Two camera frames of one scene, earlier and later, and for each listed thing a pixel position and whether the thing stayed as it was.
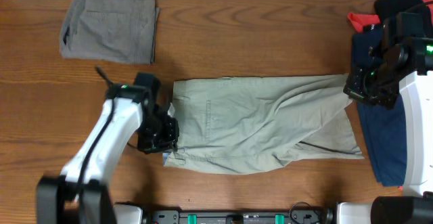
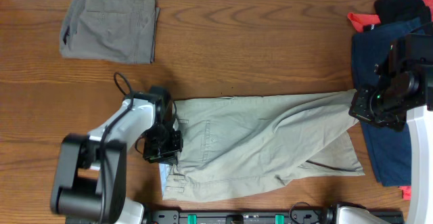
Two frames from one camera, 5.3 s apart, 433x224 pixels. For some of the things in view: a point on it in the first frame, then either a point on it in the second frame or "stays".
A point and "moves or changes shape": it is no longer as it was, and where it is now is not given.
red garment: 359,20 stays
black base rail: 297,216 stays
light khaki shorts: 244,124 moves or changes shape
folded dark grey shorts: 116,24 stays
